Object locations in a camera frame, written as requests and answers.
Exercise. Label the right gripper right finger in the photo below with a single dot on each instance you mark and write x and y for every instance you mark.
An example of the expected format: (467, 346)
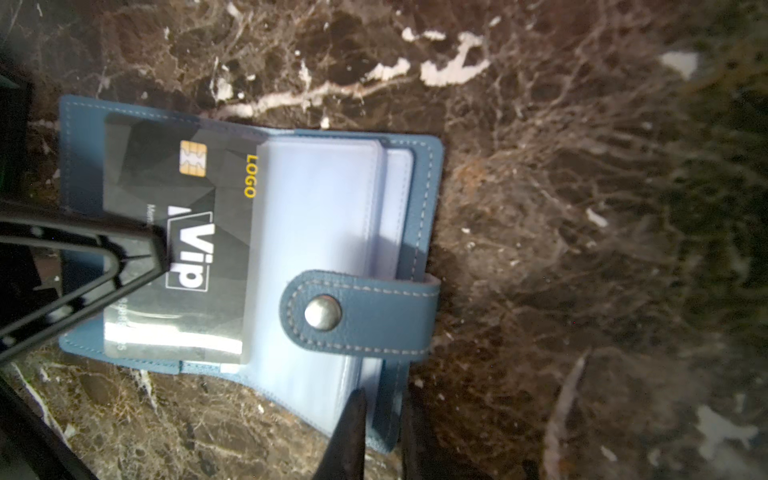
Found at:
(422, 455)

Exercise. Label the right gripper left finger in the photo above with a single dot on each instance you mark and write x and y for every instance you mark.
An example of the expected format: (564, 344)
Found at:
(344, 455)

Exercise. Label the black VIP credit card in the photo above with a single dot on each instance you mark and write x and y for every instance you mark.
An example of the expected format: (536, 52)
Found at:
(195, 187)

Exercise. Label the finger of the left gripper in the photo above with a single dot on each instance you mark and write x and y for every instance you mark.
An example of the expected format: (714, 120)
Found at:
(59, 269)

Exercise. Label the blue leather card holder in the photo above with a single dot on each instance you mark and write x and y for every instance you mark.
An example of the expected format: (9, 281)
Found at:
(338, 294)

